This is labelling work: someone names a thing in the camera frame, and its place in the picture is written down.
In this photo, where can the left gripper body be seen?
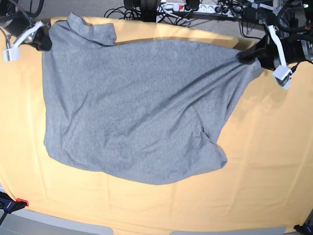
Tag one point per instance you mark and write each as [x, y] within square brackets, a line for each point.
[283, 51]

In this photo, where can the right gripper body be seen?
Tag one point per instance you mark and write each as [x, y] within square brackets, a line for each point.
[28, 34]

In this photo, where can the grey t-shirt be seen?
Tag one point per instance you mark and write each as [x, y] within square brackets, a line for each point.
[149, 111]

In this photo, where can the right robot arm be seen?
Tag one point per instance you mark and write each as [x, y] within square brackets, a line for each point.
[21, 27]

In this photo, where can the black power adapter brick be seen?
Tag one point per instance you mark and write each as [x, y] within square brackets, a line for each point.
[253, 15]

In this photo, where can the white power strip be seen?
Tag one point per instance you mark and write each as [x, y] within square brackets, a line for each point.
[204, 10]

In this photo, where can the yellow table cloth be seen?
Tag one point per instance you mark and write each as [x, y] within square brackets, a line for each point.
[268, 142]

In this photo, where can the blue clamp with red tip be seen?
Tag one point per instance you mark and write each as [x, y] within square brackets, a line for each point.
[8, 205]

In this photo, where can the blue clamp right corner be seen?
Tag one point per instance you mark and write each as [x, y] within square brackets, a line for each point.
[304, 229]

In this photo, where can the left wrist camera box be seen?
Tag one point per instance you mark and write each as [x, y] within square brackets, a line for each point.
[282, 76]

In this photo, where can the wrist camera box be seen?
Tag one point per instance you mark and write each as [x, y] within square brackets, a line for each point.
[11, 54]
[282, 76]

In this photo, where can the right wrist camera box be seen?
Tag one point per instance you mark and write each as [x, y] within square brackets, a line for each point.
[11, 54]

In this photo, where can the black robot base post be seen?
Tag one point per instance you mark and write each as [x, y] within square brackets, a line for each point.
[148, 10]

